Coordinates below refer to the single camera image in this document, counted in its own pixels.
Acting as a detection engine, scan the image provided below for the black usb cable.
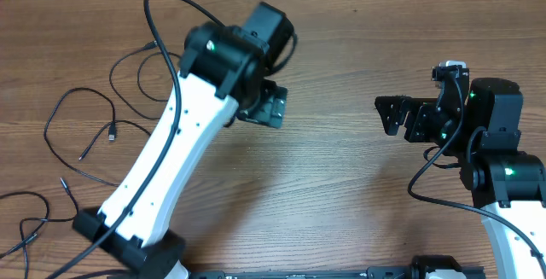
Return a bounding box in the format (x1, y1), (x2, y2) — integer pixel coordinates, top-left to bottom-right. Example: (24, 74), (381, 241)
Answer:
(43, 86), (153, 189)
(107, 39), (183, 122)
(0, 177), (80, 279)

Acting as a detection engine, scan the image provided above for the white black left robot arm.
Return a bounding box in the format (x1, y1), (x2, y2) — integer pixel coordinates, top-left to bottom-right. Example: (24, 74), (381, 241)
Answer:
(73, 3), (297, 278)

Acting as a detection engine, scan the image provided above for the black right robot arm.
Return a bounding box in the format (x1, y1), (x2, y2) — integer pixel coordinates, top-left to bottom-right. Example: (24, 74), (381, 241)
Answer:
(375, 74), (545, 278)

